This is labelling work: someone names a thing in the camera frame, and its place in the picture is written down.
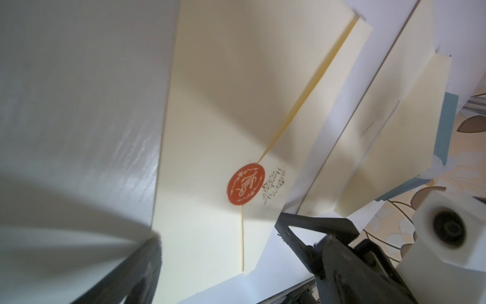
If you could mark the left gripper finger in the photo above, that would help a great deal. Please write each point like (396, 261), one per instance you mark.
(134, 281)

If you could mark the yellow envelope green seal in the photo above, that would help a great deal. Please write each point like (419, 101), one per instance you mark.
(391, 135)

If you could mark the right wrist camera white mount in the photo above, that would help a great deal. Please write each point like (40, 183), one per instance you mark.
(446, 263)

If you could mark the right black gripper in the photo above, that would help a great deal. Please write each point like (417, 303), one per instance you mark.
(344, 275)

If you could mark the yellow envelope red seal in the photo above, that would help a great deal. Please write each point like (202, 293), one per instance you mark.
(251, 87)

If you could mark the light blue envelope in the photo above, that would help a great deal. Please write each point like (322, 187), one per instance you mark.
(441, 160)

